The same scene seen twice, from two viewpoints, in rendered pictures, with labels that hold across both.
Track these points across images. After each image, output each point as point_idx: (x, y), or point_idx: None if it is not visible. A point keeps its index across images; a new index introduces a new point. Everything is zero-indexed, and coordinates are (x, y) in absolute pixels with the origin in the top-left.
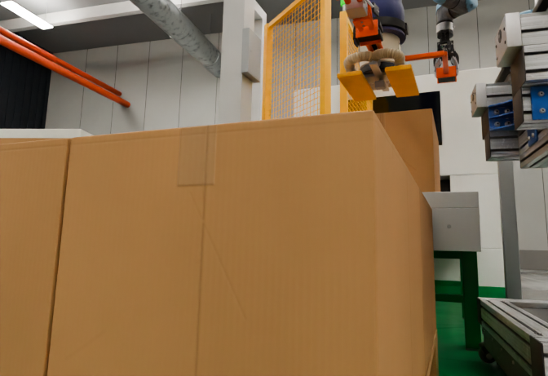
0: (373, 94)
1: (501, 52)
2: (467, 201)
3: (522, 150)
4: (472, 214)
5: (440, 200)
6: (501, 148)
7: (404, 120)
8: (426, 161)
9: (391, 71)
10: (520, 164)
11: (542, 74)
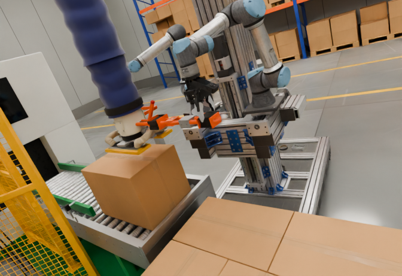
0: None
1: (258, 133)
2: (207, 181)
3: (220, 151)
4: (210, 185)
5: (201, 188)
6: (212, 152)
7: (166, 157)
8: (182, 172)
9: (164, 136)
10: (218, 155)
11: (276, 140)
